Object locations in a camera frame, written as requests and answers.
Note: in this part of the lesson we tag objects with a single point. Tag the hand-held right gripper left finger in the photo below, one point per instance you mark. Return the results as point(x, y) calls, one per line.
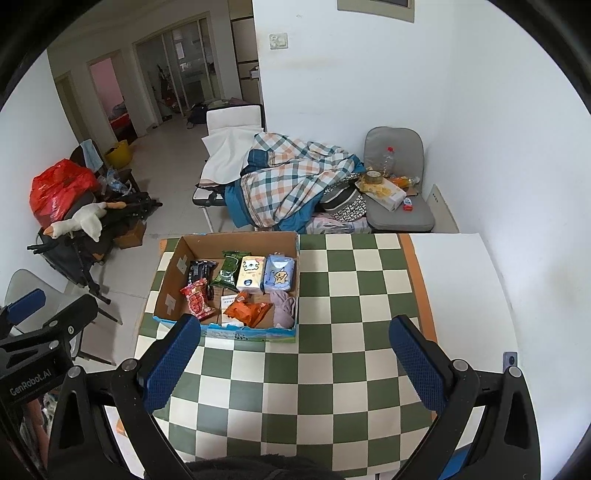
point(171, 367)

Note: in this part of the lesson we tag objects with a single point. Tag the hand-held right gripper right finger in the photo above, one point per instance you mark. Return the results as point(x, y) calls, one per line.
point(415, 364)

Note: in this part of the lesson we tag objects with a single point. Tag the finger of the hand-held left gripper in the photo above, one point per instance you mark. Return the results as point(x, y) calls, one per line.
point(25, 307)
point(74, 323)

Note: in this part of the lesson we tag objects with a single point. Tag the red snack packet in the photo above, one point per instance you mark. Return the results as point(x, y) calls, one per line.
point(197, 300)

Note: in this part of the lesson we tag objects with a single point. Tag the white and red cigarette box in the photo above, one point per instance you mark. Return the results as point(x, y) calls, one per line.
point(227, 302)

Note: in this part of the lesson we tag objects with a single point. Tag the orange snack packet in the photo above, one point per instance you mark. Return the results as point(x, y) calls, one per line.
point(244, 311)

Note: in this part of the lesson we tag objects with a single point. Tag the black packet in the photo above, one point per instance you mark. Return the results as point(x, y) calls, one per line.
point(199, 273)

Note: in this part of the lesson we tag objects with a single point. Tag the green snack packet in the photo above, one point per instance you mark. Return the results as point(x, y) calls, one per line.
point(228, 270)

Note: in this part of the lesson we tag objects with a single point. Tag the white bear tissue pack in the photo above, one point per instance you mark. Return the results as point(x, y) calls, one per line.
point(251, 274)

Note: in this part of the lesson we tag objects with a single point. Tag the pale purple sock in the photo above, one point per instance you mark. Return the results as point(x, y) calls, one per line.
point(282, 311)

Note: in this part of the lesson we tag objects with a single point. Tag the blue cartoon tissue pack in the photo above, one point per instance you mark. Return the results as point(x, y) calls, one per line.
point(279, 273)

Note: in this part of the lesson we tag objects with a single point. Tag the black stroller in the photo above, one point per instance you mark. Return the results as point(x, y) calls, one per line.
point(74, 258)

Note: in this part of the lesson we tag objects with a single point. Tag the green checkered tablecloth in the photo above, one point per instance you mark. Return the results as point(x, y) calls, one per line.
point(332, 369)

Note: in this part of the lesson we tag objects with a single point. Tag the purple phone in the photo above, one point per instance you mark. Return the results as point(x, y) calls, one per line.
point(510, 361)

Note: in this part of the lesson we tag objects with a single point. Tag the small brown cardboard box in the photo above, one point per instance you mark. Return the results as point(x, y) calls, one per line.
point(130, 235)

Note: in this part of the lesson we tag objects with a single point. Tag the white goose plush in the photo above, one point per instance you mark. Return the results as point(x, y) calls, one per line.
point(87, 219)

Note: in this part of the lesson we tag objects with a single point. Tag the red plastic bag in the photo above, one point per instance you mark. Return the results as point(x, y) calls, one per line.
point(57, 189)

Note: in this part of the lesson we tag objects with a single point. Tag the person's black fleece clothing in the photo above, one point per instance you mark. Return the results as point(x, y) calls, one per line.
point(244, 468)

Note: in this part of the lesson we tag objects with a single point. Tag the white board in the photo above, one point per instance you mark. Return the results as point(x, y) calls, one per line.
point(444, 207)

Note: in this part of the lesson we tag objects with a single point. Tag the small red and white box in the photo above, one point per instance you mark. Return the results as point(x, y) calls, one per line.
point(407, 204)

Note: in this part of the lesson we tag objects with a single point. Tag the pink clothing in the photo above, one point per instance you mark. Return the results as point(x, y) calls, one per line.
point(332, 225)

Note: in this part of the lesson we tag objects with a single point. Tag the light blue cloth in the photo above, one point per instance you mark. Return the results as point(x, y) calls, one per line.
point(91, 156)

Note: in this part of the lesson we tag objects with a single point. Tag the white and yellow tissue box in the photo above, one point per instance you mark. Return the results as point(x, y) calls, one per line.
point(385, 196)

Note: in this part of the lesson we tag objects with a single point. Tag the yellow bucket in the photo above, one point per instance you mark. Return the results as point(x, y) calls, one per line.
point(117, 156)

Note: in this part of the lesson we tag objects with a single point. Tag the dark patterned bag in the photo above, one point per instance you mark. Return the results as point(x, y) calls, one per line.
point(344, 203)

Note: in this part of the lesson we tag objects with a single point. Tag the orange snack bag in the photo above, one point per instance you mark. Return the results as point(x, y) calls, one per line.
point(406, 181)

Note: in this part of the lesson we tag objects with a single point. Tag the tape roll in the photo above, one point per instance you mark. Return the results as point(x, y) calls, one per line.
point(373, 177)

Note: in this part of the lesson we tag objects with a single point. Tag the clear plastic bottle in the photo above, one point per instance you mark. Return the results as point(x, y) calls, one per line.
point(388, 164)

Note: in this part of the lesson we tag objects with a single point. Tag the white cloth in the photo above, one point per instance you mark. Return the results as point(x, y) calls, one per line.
point(226, 157)

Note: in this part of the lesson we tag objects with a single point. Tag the plaid blanket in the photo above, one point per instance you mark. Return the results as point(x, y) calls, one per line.
point(291, 184)

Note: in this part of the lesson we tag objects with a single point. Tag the grey cushioned chair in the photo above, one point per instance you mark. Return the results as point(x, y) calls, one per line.
point(399, 138)

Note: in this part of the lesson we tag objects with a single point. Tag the white chair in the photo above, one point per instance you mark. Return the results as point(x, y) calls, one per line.
point(233, 116)

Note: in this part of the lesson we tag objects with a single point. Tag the glass sliding door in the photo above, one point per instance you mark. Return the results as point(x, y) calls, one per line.
point(184, 69)

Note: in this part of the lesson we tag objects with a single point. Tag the white wall switch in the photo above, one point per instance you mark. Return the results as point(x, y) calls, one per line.
point(279, 41)

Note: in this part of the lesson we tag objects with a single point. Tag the framed wall picture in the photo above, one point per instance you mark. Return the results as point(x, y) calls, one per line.
point(374, 9)

